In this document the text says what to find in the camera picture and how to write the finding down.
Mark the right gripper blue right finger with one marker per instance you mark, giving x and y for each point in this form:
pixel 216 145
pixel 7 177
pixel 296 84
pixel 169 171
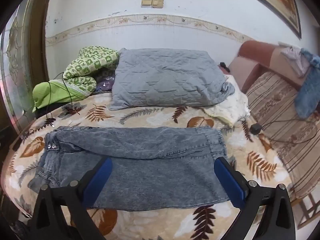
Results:
pixel 232 181

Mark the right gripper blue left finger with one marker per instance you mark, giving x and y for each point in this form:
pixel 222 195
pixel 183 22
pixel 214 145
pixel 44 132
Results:
pixel 95 180

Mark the grey denim pants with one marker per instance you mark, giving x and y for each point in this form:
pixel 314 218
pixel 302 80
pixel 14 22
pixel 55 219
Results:
pixel 153 168

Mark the leaf pattern bed blanket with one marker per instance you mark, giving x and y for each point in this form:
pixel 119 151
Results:
pixel 252 155

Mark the brown striped pillow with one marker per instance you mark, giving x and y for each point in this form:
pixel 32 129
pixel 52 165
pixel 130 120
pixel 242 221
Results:
pixel 271 102

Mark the white crumpled cloth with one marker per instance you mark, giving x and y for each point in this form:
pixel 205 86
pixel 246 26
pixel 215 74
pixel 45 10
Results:
pixel 233 109

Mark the purple patterned cloth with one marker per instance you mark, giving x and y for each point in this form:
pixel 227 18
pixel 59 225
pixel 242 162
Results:
pixel 104 83

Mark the green checkered quilt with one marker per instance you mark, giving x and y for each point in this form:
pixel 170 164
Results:
pixel 77 81

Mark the grey quilted pillow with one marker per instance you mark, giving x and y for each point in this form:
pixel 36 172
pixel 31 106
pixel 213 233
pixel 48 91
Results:
pixel 168 78

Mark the blue fuzzy towel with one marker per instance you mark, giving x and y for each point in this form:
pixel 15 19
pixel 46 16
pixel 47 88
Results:
pixel 307 98

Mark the pink brown headboard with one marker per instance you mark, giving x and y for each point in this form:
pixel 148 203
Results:
pixel 255 58

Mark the wooden glass door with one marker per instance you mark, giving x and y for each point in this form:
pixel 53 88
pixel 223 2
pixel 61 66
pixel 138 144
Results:
pixel 16 84

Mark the pink cloth on headboard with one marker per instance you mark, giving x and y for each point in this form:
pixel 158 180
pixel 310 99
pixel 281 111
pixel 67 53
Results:
pixel 295 59

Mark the black charger with cable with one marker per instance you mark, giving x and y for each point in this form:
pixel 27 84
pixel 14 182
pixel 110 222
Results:
pixel 256 128

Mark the beige wall switch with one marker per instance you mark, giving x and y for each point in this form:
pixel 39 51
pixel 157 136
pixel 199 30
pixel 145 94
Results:
pixel 152 3

